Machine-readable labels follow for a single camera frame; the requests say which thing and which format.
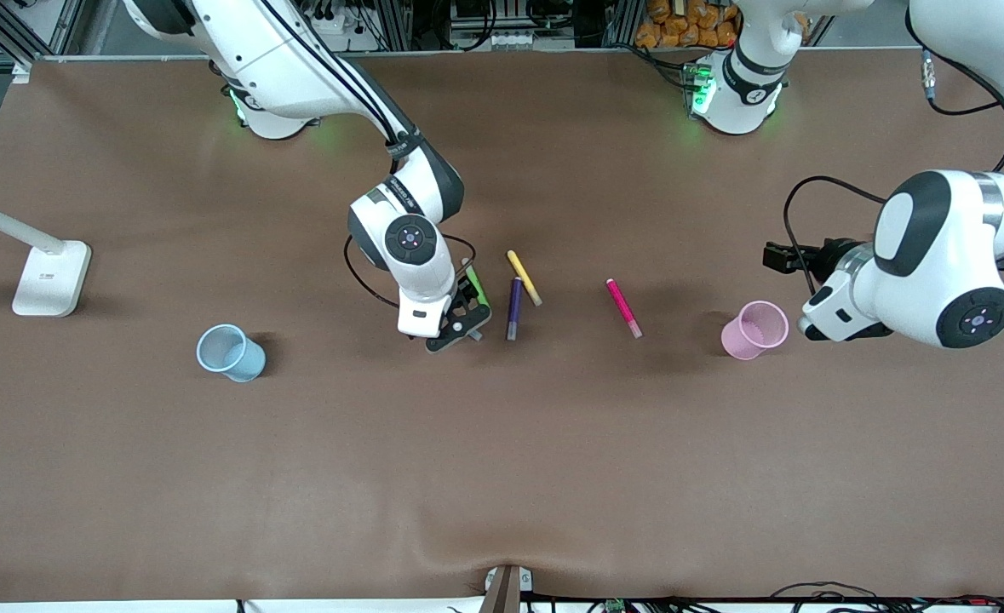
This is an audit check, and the pink marker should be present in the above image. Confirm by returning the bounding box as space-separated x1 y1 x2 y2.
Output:
605 278 644 340

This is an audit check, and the green marker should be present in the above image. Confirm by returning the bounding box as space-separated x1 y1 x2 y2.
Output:
462 258 491 309

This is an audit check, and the purple marker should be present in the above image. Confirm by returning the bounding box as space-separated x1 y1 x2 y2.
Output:
506 277 525 342

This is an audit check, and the yellow marker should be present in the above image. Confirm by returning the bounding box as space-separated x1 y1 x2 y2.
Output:
506 249 544 307

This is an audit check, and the pink cup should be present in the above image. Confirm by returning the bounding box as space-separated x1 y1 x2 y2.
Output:
720 300 790 361

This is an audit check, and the light blue cup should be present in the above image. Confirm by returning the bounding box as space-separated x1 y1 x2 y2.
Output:
196 324 267 383

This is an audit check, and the orange bag pile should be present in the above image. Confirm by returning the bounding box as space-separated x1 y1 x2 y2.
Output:
635 0 743 49

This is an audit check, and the white power strip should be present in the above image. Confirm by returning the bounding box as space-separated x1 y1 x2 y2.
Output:
301 4 359 37

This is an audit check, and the white lamp stand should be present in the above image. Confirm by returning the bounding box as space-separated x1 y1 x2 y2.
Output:
0 194 93 318

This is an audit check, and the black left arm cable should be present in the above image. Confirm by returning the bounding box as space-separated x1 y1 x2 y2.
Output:
783 0 1004 284

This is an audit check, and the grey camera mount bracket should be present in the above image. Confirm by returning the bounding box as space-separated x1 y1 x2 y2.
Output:
480 564 533 613

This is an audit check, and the black cable bundle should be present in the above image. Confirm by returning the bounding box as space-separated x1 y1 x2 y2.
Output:
770 581 1004 613

